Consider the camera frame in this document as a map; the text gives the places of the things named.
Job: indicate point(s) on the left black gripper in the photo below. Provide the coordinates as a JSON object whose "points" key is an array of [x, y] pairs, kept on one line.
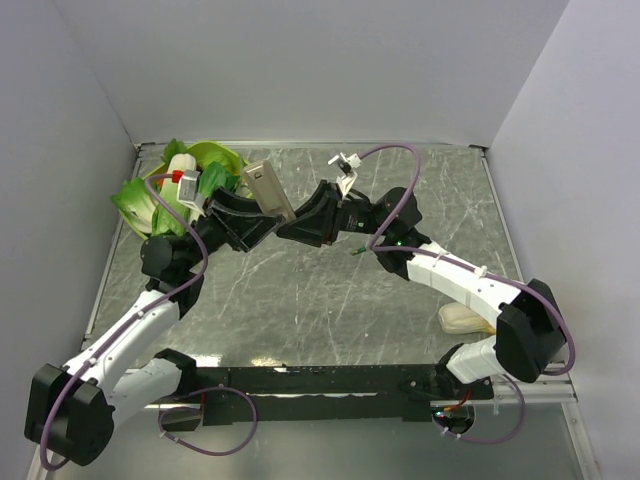
{"points": [[245, 231]]}

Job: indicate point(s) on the green lettuce leaf left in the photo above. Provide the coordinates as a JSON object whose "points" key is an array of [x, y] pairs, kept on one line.
{"points": [[136, 205]]}

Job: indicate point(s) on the aluminium rail frame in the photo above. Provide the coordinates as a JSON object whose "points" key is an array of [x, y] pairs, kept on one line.
{"points": [[453, 419]]}

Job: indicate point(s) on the beige remote control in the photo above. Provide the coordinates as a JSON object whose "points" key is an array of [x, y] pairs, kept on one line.
{"points": [[267, 190]]}

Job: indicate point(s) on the long white green cabbage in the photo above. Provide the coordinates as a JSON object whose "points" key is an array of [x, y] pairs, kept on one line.
{"points": [[178, 163]]}

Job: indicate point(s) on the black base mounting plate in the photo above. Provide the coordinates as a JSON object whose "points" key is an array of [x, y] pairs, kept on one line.
{"points": [[317, 393]]}

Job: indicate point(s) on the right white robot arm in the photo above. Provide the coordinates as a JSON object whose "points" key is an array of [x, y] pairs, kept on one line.
{"points": [[527, 332]]}

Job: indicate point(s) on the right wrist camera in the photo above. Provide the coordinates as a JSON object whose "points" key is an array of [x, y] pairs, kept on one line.
{"points": [[348, 167]]}

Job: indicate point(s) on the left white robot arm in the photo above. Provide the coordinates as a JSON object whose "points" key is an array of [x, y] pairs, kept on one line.
{"points": [[74, 409]]}

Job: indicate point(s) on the yellow napa cabbage toy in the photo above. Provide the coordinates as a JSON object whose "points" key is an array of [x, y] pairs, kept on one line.
{"points": [[457, 319]]}

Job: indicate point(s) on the green plastic basket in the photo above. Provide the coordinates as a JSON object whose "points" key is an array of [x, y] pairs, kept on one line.
{"points": [[205, 153]]}

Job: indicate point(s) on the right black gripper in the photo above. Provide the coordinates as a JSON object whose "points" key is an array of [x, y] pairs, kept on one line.
{"points": [[312, 224]]}

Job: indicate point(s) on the green bok choy right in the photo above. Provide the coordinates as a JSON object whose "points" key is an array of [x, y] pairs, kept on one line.
{"points": [[216, 174]]}

